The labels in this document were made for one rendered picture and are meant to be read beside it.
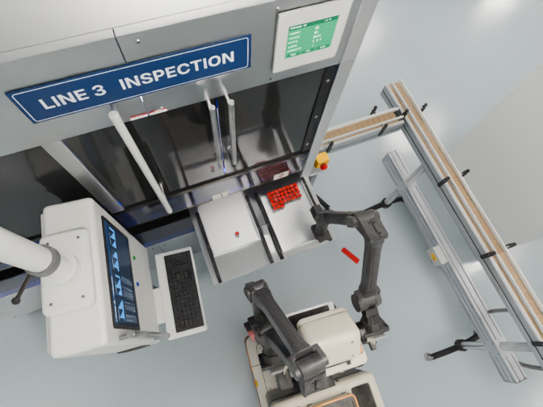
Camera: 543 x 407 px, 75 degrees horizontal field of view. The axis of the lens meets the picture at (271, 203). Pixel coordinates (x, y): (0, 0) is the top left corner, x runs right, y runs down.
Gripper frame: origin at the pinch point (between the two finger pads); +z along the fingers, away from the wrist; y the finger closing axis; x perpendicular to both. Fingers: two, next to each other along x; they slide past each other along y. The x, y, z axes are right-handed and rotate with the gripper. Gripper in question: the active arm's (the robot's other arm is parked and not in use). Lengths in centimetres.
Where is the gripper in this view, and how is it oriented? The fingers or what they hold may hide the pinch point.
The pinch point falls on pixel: (318, 239)
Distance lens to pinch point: 192.3
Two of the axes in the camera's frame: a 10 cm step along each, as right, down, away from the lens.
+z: 0.1, 5.1, 8.6
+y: -3.8, -8.0, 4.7
